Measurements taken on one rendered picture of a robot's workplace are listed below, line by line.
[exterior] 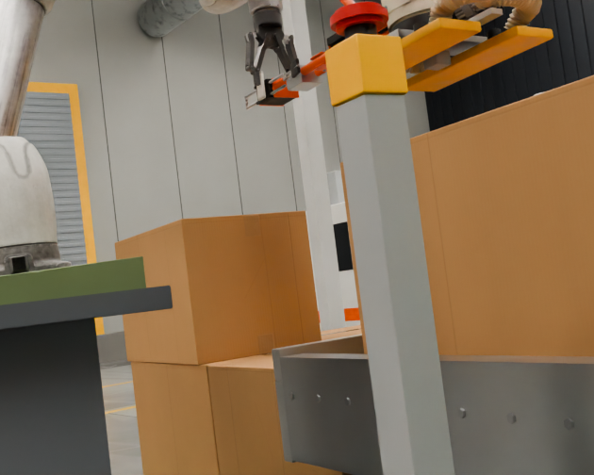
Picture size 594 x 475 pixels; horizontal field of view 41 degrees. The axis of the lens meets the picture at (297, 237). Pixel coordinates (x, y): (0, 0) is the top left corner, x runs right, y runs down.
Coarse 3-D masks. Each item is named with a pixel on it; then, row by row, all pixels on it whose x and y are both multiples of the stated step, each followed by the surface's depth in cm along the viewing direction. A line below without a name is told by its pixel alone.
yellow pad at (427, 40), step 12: (420, 24) 147; (432, 24) 139; (444, 24) 137; (456, 24) 139; (468, 24) 141; (480, 24) 142; (408, 36) 144; (420, 36) 141; (432, 36) 141; (444, 36) 142; (456, 36) 143; (468, 36) 144; (408, 48) 146; (420, 48) 147; (432, 48) 148; (444, 48) 149; (408, 60) 154; (420, 60) 155
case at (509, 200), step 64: (448, 128) 129; (512, 128) 118; (576, 128) 109; (448, 192) 131; (512, 192) 119; (576, 192) 109; (448, 256) 132; (512, 256) 120; (576, 256) 110; (448, 320) 133; (512, 320) 121; (576, 320) 111
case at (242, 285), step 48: (144, 240) 245; (192, 240) 220; (240, 240) 228; (288, 240) 235; (192, 288) 219; (240, 288) 226; (288, 288) 234; (144, 336) 252; (192, 336) 218; (240, 336) 224; (288, 336) 232
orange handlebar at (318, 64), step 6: (378, 30) 170; (318, 54) 188; (324, 54) 186; (312, 60) 190; (318, 60) 188; (324, 60) 186; (306, 66) 192; (312, 66) 190; (318, 66) 188; (324, 66) 189; (306, 72) 193; (318, 72) 196; (324, 72) 195; (276, 84) 204; (282, 84) 202
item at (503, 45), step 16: (496, 32) 157; (512, 32) 148; (528, 32) 149; (544, 32) 151; (480, 48) 155; (496, 48) 154; (512, 48) 155; (528, 48) 157; (464, 64) 162; (480, 64) 163; (416, 80) 171; (432, 80) 170; (448, 80) 172
